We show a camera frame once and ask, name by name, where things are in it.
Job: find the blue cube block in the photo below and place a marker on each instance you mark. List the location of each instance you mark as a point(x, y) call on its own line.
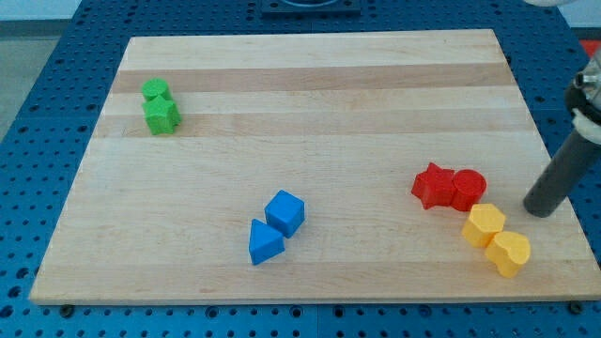
point(285, 212)

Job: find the red star block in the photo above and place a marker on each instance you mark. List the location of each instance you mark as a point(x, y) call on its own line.
point(434, 186)

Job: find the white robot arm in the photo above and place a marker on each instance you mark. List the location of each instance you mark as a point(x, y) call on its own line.
point(582, 98)

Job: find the red cylinder block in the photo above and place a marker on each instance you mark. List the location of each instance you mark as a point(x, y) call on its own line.
point(470, 186)

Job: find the green star block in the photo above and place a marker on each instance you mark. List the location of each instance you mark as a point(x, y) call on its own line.
point(161, 115)

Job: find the wooden board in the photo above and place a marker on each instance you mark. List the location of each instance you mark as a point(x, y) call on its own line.
point(344, 122)

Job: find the green cylinder block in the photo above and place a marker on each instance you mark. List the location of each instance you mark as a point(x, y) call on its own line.
point(154, 88)

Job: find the blue triangle block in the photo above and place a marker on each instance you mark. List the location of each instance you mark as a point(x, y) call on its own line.
point(265, 242)

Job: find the yellow hexagon block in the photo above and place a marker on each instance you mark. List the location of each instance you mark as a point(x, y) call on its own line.
point(483, 223)

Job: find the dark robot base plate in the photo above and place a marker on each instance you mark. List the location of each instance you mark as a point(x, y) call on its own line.
point(309, 7)

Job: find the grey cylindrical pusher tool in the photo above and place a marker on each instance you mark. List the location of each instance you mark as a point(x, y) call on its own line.
point(567, 167)

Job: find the yellow heart block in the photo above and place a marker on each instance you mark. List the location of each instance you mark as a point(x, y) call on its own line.
point(509, 252)

